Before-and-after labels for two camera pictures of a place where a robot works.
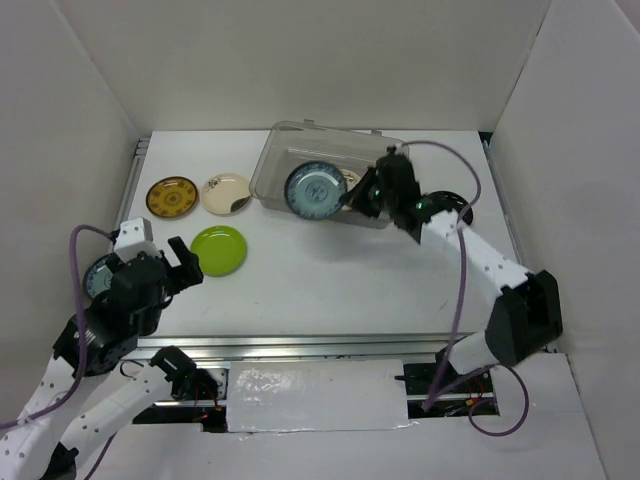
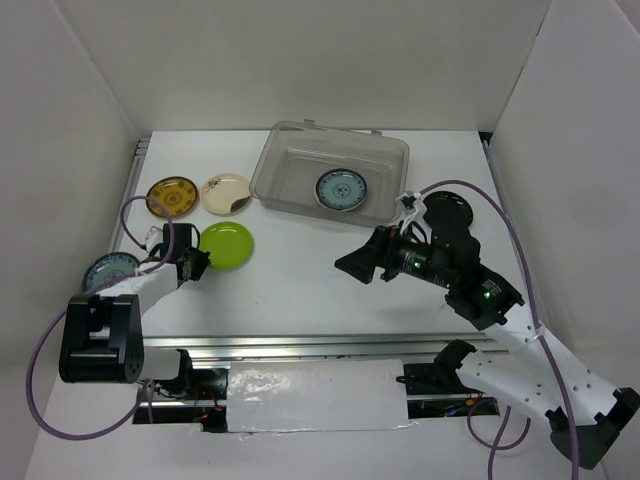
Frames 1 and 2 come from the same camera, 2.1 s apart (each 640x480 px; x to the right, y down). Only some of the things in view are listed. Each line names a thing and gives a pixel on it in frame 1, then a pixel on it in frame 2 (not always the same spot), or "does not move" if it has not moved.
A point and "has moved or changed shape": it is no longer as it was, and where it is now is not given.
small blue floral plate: (315, 190) has moved or changed shape
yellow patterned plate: (171, 196) does not move
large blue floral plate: (98, 278) does not move
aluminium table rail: (343, 347) does not move
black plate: (435, 201) does not move
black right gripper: (356, 200) -> (380, 250)
